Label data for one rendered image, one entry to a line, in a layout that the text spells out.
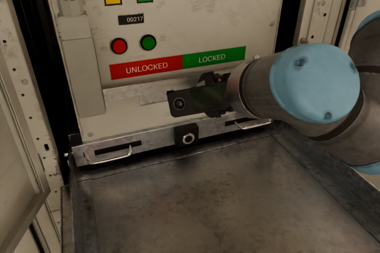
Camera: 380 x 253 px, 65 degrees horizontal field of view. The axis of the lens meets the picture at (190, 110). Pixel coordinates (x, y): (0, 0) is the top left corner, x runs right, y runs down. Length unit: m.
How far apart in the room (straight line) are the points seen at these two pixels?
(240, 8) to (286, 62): 0.37
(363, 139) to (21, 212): 0.63
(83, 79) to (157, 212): 0.30
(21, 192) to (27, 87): 0.22
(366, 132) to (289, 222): 0.31
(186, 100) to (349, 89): 0.26
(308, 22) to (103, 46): 0.46
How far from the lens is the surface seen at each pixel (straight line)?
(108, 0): 0.61
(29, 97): 0.62
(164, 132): 0.74
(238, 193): 0.69
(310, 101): 0.34
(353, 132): 0.40
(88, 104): 0.55
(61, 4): 0.51
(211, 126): 0.79
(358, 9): 0.83
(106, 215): 0.66
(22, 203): 0.73
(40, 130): 0.66
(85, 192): 0.71
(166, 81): 0.64
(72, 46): 0.51
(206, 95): 0.50
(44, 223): 0.83
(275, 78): 0.35
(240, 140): 0.83
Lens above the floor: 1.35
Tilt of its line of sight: 32 degrees down
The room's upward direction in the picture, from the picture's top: straight up
